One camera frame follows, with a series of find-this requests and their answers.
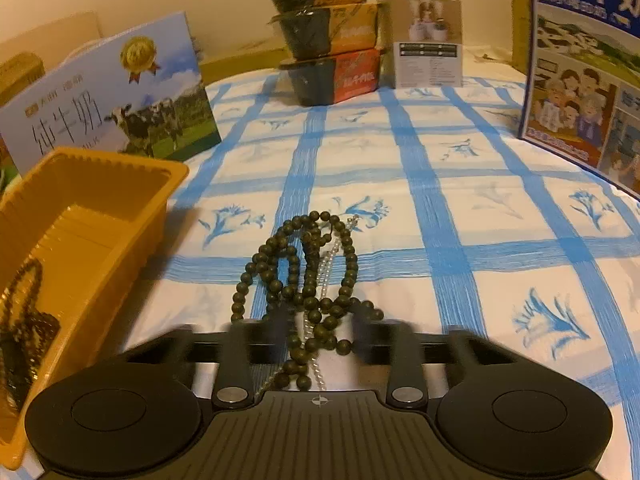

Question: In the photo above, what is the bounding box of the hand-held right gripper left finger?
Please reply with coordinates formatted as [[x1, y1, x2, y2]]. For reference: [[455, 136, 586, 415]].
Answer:
[[120, 321, 286, 408]]

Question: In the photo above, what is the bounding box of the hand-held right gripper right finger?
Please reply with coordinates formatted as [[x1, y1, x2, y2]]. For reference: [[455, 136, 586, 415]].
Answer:
[[350, 317, 523, 408]]

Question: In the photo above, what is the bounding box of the dark green bead necklace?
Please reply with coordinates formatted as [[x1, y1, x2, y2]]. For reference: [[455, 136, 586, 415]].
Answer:
[[230, 211, 386, 393]]

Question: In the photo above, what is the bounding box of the white pearl necklace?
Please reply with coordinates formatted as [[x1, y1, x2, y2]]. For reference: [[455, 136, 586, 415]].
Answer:
[[260, 214, 361, 393]]

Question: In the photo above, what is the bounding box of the small brown bead necklace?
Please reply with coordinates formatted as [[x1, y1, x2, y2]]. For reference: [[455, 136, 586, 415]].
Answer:
[[0, 260, 63, 411]]

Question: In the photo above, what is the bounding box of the yellow plastic tray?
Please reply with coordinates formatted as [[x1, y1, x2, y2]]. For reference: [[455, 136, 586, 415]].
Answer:
[[0, 146, 191, 471]]

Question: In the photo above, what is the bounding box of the blue checked white sheet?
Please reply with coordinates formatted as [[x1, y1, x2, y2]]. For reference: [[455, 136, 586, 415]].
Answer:
[[30, 72, 640, 480]]

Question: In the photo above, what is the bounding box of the black bowl red label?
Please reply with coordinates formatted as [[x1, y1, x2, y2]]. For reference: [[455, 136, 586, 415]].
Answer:
[[279, 49, 383, 107]]

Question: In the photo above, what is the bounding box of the white blue milk carton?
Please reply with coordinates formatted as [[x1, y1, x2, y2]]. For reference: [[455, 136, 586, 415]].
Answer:
[[0, 11, 222, 173]]

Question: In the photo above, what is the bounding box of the small white box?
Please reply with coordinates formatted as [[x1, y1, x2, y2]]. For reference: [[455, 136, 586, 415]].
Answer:
[[377, 0, 463, 90]]

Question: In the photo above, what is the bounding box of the blue cartoon milk box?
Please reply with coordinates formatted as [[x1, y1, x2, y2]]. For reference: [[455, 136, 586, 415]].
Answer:
[[517, 0, 640, 196]]

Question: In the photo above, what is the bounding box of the black bowl orange label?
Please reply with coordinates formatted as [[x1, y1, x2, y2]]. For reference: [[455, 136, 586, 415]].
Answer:
[[267, 2, 383, 58]]

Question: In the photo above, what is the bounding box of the brown cardboard box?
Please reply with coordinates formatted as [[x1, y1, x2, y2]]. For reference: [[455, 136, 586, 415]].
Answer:
[[0, 51, 46, 108]]

